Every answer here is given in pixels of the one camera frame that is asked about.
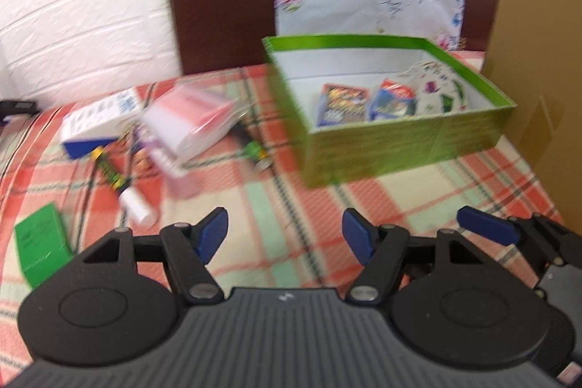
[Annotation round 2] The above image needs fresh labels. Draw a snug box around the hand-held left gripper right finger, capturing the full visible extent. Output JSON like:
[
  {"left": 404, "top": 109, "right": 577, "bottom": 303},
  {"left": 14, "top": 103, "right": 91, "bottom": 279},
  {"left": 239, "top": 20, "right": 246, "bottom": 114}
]
[{"left": 342, "top": 208, "right": 501, "bottom": 304}]

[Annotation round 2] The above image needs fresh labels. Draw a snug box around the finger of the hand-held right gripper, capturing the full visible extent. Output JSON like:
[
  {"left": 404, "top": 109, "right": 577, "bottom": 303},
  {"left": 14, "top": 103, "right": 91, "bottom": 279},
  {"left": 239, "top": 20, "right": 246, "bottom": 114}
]
[{"left": 457, "top": 206, "right": 582, "bottom": 275}]

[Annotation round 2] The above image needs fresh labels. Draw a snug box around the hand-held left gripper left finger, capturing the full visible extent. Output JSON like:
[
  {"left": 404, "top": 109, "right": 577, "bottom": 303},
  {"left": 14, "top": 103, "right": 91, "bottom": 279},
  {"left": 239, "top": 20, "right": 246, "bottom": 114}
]
[{"left": 73, "top": 207, "right": 228, "bottom": 304}]

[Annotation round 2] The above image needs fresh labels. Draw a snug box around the green cardboard box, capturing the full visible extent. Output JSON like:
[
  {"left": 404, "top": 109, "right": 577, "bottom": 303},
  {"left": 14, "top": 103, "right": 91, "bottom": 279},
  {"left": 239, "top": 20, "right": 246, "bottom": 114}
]
[{"left": 261, "top": 34, "right": 518, "bottom": 189}]

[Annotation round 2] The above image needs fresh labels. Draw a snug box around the keychain figure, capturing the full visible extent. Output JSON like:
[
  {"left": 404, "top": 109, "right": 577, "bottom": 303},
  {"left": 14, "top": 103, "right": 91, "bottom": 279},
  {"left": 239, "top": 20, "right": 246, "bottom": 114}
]
[{"left": 119, "top": 122, "right": 158, "bottom": 177}]

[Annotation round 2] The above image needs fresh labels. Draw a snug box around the pink white packet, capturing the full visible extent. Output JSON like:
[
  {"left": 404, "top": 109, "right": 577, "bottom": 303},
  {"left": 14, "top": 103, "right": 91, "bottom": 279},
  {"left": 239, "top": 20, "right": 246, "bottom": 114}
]
[{"left": 142, "top": 85, "right": 238, "bottom": 162}]

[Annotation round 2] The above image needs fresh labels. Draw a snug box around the green yellow marker pen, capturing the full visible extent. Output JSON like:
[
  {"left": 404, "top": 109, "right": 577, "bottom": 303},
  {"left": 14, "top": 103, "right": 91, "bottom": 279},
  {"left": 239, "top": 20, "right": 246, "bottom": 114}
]
[{"left": 92, "top": 146, "right": 132, "bottom": 194}]

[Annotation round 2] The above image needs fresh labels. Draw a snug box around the small green box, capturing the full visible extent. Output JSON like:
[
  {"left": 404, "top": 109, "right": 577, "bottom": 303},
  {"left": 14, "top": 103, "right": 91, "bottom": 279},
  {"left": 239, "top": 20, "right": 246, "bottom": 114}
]
[{"left": 13, "top": 204, "right": 74, "bottom": 288}]

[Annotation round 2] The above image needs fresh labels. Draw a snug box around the plaid blanket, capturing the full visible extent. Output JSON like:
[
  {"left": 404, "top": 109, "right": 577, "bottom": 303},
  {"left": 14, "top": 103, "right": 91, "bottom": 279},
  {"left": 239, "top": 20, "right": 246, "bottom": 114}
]
[{"left": 0, "top": 51, "right": 574, "bottom": 355}]

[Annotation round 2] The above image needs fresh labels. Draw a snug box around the white cylindrical tube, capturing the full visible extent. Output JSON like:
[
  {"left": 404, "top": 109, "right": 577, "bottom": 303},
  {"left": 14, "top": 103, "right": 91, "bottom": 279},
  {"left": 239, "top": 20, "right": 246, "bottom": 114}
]
[{"left": 118, "top": 187, "right": 158, "bottom": 228}]

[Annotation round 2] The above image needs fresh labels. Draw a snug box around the green patterned pen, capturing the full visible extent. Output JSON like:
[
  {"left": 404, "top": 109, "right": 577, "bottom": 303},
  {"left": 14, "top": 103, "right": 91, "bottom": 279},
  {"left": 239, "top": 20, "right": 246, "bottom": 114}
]
[{"left": 236, "top": 128, "right": 272, "bottom": 171}]

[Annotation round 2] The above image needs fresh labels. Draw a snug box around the red yellow card pack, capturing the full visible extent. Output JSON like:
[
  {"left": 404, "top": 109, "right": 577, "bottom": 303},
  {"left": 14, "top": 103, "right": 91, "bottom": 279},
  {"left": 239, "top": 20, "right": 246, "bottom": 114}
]
[{"left": 316, "top": 83, "right": 371, "bottom": 127}]

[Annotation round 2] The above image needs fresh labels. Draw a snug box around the blue card pack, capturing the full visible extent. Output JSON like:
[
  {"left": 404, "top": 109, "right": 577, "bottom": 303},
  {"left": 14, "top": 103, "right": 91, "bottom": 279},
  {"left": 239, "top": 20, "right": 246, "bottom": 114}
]
[{"left": 370, "top": 79, "right": 418, "bottom": 120}]

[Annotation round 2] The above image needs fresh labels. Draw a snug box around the white patterned pouch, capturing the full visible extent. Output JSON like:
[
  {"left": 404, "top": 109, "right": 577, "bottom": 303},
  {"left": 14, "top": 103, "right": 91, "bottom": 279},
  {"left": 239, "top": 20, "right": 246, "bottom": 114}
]
[{"left": 399, "top": 61, "right": 469, "bottom": 116}]

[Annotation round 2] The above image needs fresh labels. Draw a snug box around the brown cardboard box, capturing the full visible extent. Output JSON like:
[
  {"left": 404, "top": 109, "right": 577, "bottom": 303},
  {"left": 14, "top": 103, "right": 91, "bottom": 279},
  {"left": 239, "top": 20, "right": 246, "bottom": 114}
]
[{"left": 481, "top": 0, "right": 582, "bottom": 226}]

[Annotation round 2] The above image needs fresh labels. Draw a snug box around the white and blue carton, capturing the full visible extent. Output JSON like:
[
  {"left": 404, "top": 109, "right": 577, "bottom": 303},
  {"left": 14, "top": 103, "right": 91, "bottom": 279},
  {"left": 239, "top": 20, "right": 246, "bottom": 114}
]
[{"left": 61, "top": 89, "right": 143, "bottom": 161}]

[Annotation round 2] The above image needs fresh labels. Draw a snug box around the black device stand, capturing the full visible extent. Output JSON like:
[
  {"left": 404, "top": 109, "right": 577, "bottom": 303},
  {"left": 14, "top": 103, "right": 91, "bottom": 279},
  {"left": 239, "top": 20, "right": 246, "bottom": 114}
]
[{"left": 0, "top": 98, "right": 38, "bottom": 121}]

